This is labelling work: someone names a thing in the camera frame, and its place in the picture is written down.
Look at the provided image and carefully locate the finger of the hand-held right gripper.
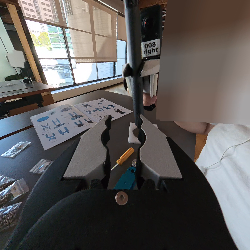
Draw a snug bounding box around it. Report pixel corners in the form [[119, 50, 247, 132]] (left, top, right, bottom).
[[122, 63, 134, 92], [140, 59, 161, 77]]

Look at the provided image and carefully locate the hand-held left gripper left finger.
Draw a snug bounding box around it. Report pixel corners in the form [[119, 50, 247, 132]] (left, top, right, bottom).
[[63, 115, 112, 189]]

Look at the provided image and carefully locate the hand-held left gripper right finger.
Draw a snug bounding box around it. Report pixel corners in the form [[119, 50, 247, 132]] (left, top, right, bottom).
[[136, 114, 183, 189]]

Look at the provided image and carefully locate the long black metal rod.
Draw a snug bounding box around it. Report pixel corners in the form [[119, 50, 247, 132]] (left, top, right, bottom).
[[123, 0, 146, 129]]

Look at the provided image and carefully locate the blue metal bracket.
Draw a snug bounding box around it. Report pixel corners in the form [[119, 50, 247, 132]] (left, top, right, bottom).
[[113, 166, 138, 190]]

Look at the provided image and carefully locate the person's right forearm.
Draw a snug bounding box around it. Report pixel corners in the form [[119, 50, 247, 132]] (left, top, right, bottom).
[[174, 121, 215, 135]]

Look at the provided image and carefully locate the dark grey desk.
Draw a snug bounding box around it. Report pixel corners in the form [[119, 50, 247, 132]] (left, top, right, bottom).
[[0, 109, 196, 237]]

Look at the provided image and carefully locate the person's right hand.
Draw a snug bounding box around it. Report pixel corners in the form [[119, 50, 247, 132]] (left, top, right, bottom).
[[143, 92, 157, 107]]

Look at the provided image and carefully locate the beige roller blind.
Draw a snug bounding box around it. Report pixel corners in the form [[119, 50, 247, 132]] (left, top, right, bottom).
[[66, 0, 118, 64], [117, 14, 127, 42]]

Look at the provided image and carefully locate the white foam piece with hole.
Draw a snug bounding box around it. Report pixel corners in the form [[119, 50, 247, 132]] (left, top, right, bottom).
[[128, 122, 158, 145]]

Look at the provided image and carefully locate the open instruction booklet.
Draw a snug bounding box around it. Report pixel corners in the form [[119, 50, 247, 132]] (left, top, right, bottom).
[[30, 98, 133, 151]]

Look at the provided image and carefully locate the small clear plastic parts bag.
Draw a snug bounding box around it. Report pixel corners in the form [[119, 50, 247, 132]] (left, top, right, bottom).
[[0, 178, 30, 207], [0, 175, 15, 192], [29, 159, 53, 174], [0, 141, 31, 158], [0, 202, 22, 231]]

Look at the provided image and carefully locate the large window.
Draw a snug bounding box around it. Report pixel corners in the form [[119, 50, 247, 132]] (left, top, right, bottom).
[[25, 20, 127, 87]]

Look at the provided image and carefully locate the person's white shirt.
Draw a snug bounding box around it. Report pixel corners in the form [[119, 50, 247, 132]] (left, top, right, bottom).
[[195, 123, 250, 250]]

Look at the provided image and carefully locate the dark side table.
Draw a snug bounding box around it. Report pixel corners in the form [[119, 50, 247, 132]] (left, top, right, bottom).
[[0, 80, 55, 117]]

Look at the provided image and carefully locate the yellow handle screwdriver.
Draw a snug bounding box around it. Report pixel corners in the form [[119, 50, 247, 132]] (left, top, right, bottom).
[[110, 147, 135, 172]]

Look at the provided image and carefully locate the thin white cord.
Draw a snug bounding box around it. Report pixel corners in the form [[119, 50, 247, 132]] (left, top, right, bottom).
[[203, 138, 250, 169]]

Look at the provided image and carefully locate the wooden post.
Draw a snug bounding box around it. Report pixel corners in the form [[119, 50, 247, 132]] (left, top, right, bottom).
[[6, 3, 47, 84]]

